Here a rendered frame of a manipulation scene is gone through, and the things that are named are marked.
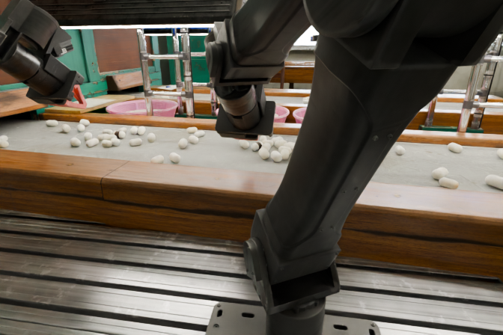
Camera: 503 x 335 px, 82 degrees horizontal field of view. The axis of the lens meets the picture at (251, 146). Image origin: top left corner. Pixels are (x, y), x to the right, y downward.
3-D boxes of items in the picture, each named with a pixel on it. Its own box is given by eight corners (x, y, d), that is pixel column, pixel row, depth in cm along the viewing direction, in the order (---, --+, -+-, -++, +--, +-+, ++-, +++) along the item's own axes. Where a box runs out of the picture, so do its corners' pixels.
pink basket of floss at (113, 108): (188, 131, 113) (186, 108, 110) (114, 143, 100) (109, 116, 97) (169, 117, 134) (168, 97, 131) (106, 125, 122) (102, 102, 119)
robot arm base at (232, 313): (212, 256, 35) (194, 305, 29) (385, 274, 33) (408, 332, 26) (215, 306, 38) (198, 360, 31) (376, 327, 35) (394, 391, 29)
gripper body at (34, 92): (43, 75, 63) (12, 53, 56) (84, 75, 61) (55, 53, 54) (32, 101, 61) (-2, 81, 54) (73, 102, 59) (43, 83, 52)
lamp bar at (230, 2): (241, 23, 66) (240, -12, 64) (18, 27, 78) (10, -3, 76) (248, 25, 73) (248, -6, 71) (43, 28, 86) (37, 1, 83)
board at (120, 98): (80, 114, 102) (79, 111, 101) (45, 111, 105) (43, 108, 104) (135, 98, 132) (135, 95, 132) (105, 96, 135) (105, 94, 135)
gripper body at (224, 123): (223, 103, 55) (212, 81, 48) (276, 105, 53) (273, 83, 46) (216, 134, 53) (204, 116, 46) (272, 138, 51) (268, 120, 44)
